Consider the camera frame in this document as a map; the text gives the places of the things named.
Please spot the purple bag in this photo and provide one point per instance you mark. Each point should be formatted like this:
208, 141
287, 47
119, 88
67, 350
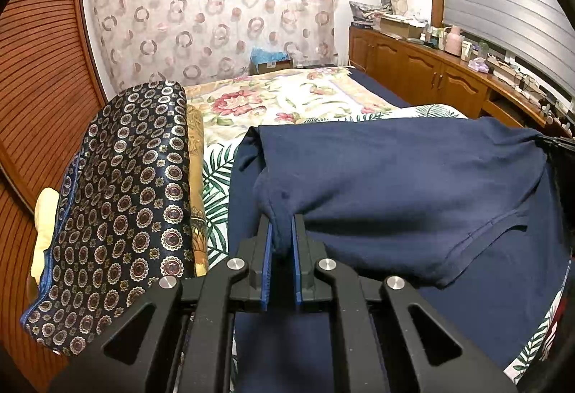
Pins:
478, 65

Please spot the dark medallion-patterned pillow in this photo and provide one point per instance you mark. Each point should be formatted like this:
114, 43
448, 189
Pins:
121, 204

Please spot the yellow cloth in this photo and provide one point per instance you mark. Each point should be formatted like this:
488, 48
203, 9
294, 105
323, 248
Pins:
45, 217

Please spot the gold folded blanket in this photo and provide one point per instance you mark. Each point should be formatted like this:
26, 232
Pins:
195, 195

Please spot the cardboard box with blue bag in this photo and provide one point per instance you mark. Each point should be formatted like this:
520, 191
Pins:
269, 60

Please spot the patterned folded cloth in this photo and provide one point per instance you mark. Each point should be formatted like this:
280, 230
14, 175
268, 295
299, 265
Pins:
364, 11

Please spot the wooden cabinet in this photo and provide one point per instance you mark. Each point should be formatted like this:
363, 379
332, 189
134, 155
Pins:
417, 65

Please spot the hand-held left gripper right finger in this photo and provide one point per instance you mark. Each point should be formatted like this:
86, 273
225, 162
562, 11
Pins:
296, 267

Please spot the navy bed sheet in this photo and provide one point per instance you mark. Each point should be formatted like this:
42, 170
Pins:
382, 89

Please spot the wooden slatted wardrobe door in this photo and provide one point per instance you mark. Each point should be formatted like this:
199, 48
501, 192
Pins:
40, 74

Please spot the circle-patterned sheer curtain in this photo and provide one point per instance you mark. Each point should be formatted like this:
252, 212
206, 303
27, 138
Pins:
211, 6

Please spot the pink jug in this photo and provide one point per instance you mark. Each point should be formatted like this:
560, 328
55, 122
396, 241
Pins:
453, 40

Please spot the navy blue t-shirt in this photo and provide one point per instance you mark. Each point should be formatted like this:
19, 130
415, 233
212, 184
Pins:
382, 177

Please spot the leaf print sheet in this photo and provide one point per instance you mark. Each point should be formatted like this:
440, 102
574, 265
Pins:
218, 181

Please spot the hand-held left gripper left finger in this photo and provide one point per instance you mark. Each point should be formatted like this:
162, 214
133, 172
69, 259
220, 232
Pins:
266, 267

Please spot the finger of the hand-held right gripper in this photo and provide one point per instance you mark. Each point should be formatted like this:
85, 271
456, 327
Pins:
561, 181

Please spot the flat cardboard box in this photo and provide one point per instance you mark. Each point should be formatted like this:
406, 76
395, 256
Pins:
400, 26

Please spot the floral bedspread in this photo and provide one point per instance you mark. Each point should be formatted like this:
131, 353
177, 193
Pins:
278, 101

